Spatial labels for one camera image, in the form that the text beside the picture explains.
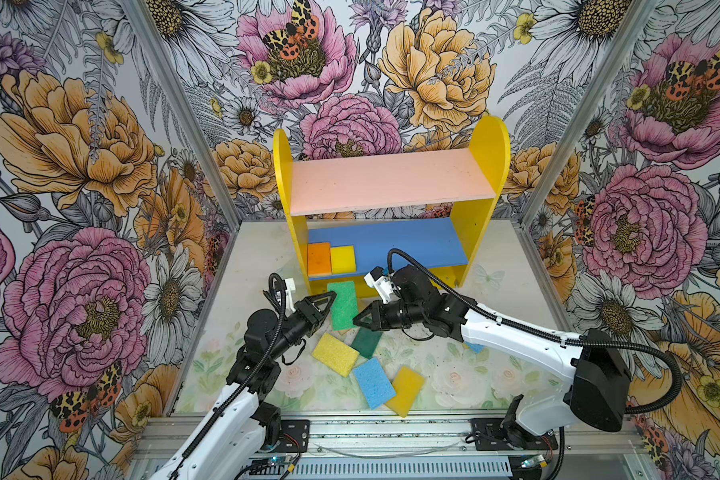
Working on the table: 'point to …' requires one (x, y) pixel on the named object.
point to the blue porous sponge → (375, 382)
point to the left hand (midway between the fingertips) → (338, 304)
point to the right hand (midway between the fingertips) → (357, 331)
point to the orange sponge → (319, 259)
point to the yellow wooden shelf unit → (394, 211)
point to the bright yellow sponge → (343, 259)
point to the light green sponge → (344, 304)
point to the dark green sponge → (366, 341)
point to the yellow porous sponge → (336, 354)
